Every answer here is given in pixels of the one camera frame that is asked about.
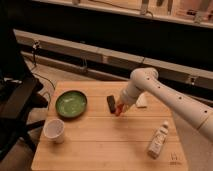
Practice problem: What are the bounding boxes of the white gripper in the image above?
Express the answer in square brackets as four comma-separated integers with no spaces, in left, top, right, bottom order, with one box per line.
[120,88,138,106]

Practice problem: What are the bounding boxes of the orange red pepper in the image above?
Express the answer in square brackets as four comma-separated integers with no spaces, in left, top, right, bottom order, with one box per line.
[115,104,124,116]

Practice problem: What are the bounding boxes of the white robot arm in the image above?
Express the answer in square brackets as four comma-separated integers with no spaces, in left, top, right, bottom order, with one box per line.
[116,68,213,143]

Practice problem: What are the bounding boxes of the black rectangular block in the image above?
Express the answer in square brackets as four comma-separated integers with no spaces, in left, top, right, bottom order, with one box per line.
[107,95,116,113]

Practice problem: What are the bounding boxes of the green bowl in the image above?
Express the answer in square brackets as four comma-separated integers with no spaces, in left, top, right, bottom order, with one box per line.
[55,90,87,118]

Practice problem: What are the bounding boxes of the white paper cup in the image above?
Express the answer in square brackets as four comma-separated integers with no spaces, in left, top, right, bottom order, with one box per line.
[43,119,65,143]

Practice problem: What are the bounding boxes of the black chair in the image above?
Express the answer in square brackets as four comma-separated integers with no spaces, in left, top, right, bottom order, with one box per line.
[0,27,48,162]

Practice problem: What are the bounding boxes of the black cable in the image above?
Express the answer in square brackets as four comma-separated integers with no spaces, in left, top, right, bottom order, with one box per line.
[31,41,56,101]

